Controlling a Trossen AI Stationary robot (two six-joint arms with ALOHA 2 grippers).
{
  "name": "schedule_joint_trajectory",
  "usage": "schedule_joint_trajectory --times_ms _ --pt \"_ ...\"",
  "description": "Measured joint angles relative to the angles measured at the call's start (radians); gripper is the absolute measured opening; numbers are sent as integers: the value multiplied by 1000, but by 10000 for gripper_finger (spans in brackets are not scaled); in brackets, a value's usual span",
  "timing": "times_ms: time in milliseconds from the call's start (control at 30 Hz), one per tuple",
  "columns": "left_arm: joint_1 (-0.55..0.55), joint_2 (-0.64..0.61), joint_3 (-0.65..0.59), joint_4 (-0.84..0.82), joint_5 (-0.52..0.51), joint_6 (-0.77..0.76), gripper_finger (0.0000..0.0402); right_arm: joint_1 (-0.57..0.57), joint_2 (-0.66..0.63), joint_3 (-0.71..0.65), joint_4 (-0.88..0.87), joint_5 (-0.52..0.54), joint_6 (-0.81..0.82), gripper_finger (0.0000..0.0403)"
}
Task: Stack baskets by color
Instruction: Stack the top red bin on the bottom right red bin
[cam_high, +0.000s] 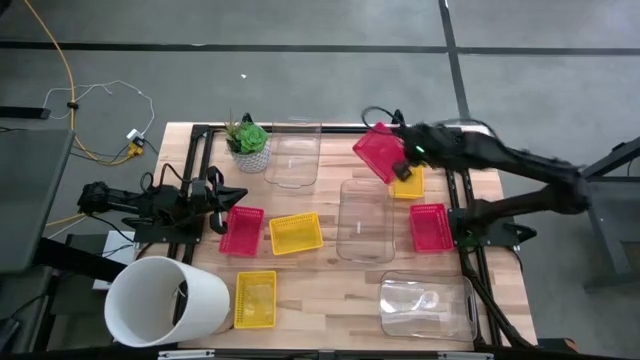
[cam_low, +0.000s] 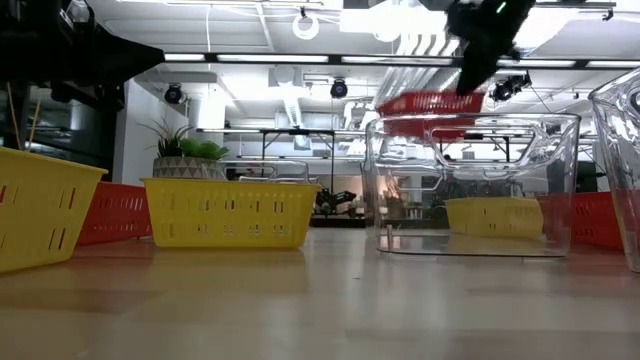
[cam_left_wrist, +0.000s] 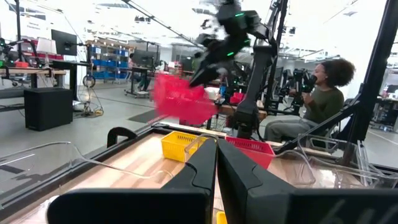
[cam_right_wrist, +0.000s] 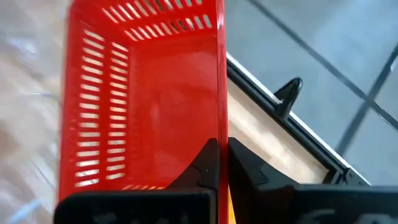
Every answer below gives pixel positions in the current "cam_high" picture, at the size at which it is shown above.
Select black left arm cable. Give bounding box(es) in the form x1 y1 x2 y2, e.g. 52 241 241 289
139 161 192 195

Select white cylindrical bucket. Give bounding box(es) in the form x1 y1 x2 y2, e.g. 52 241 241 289
103 255 232 349

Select white flat box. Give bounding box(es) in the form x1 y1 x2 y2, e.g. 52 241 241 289
92 229 138 292

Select yellow plastic mesh basket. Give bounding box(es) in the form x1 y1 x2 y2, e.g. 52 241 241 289
388 166 426 201
233 270 278 330
268 211 325 257

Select green succulent in white pot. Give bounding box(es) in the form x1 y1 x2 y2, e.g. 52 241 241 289
223 110 273 175

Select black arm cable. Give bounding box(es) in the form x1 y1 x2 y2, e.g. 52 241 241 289
139 161 192 195
360 105 402 132

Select grey flat panel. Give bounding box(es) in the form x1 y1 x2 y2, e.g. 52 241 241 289
0 128 77 275

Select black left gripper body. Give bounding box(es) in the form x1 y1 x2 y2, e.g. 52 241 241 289
188 167 227 222

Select grey metal stand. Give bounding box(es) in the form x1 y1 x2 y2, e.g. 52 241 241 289
578 134 640 292

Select black diagonal beam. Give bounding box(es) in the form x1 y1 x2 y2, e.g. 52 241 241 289
32 236 129 284

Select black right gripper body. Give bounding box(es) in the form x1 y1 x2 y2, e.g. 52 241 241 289
394 124 436 169

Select red plastic mesh basket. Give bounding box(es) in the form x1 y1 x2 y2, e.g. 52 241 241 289
218 205 266 259
351 122 409 185
409 202 456 254

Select thin yellow cable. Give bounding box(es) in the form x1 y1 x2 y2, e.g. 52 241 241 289
44 211 88 229

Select clear plastic bin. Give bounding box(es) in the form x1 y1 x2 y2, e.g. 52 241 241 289
335 178 397 265
378 270 479 343
262 118 323 190

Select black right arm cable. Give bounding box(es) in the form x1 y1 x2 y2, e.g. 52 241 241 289
360 105 402 132

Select silver bracket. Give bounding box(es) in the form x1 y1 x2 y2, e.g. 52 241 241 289
158 349 217 360
436 351 495 360

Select thick yellow floor cable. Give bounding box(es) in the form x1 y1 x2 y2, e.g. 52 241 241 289
21 0 144 167

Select white floor cable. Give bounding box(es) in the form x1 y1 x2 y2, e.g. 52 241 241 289
42 79 157 139

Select black flat bar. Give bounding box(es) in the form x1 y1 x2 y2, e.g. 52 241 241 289
0 105 52 121

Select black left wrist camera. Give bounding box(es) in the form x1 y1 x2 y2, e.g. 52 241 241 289
189 177 209 202

